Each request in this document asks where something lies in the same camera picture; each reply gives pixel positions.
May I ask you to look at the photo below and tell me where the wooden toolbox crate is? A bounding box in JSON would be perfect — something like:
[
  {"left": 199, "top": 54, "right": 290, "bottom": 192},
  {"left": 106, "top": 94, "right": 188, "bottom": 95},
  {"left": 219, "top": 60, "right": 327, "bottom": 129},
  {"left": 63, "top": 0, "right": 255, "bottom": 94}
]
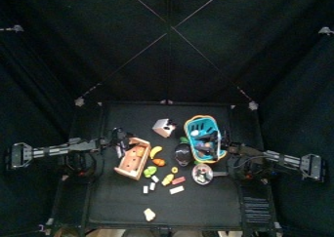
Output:
[{"left": 114, "top": 137, "right": 152, "bottom": 181}]

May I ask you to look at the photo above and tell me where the purple toy in basket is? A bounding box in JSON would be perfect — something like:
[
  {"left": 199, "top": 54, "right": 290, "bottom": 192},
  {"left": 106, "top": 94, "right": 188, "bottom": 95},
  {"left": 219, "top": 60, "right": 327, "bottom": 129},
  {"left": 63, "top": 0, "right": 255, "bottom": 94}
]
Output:
[{"left": 195, "top": 140, "right": 214, "bottom": 153}]

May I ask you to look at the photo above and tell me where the teal basket with orange rim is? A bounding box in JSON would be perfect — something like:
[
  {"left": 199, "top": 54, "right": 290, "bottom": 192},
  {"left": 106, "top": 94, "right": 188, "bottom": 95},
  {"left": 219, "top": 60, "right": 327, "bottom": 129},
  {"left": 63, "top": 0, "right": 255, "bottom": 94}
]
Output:
[{"left": 183, "top": 114, "right": 229, "bottom": 165}]

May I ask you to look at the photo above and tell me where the silver toy frying pan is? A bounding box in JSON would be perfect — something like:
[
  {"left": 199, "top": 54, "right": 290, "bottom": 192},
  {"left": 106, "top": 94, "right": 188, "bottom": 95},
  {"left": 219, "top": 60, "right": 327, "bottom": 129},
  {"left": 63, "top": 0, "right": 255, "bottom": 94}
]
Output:
[{"left": 191, "top": 163, "right": 230, "bottom": 186}]

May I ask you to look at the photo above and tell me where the black toy pot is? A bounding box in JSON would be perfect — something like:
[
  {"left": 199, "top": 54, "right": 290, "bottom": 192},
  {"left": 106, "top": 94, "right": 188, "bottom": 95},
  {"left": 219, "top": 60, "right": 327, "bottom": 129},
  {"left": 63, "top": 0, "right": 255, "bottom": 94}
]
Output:
[{"left": 174, "top": 142, "right": 195, "bottom": 168}]

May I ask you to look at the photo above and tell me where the yellow toy banana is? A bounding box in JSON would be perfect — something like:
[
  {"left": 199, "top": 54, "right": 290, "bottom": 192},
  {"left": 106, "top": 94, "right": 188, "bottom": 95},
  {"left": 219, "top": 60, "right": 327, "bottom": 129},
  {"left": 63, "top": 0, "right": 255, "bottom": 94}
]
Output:
[{"left": 148, "top": 145, "right": 164, "bottom": 160}]

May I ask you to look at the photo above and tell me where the white toy knife block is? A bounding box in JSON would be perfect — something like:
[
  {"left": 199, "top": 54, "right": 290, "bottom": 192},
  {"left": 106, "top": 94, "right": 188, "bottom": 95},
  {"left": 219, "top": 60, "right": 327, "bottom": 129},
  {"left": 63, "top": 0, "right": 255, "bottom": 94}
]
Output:
[{"left": 151, "top": 118, "right": 178, "bottom": 138}]

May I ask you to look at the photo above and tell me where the green toy vegetable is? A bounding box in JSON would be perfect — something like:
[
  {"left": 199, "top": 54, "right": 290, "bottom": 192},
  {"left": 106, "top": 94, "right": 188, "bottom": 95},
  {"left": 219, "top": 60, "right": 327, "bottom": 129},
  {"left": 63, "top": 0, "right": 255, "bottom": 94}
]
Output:
[{"left": 142, "top": 165, "right": 159, "bottom": 179}]

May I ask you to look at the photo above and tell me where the pink toy block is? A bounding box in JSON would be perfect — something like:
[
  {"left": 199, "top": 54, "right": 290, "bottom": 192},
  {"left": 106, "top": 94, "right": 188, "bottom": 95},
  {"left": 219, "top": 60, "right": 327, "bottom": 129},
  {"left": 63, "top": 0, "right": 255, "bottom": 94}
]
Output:
[{"left": 171, "top": 176, "right": 187, "bottom": 186}]

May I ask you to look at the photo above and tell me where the yellow-green toy corn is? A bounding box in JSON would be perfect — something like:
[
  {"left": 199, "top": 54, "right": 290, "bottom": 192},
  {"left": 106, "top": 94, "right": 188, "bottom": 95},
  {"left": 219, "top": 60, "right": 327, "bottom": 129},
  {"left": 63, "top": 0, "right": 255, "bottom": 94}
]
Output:
[{"left": 160, "top": 174, "right": 175, "bottom": 187}]

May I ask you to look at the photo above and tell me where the long white toy block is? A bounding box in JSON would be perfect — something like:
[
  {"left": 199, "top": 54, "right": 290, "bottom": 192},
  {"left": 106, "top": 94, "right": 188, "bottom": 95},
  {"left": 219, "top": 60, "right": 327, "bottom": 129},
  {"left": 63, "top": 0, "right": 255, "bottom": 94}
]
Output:
[{"left": 168, "top": 185, "right": 186, "bottom": 195}]

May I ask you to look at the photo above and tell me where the beige toy bread slice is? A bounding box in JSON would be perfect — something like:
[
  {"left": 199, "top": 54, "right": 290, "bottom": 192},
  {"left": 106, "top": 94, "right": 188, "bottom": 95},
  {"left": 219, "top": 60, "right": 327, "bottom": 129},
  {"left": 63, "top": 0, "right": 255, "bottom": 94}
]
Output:
[{"left": 142, "top": 208, "right": 156, "bottom": 222}]

